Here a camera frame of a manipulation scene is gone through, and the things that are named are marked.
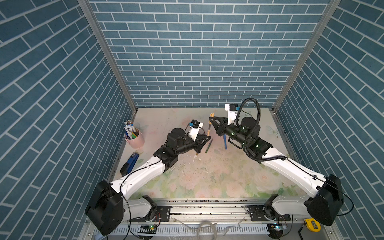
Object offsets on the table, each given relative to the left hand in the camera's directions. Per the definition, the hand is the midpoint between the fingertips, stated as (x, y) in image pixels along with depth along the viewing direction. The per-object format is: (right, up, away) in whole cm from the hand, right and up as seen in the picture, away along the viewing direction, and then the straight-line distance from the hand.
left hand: (213, 139), depth 72 cm
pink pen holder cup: (-47, -5, +25) cm, 54 cm away
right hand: (-1, +10, -4) cm, 10 cm away
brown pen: (-8, -13, +24) cm, 28 cm away
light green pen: (-2, -10, +24) cm, 27 cm away
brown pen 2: (-2, +5, -1) cm, 5 cm away
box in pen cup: (-48, +2, +16) cm, 50 cm away
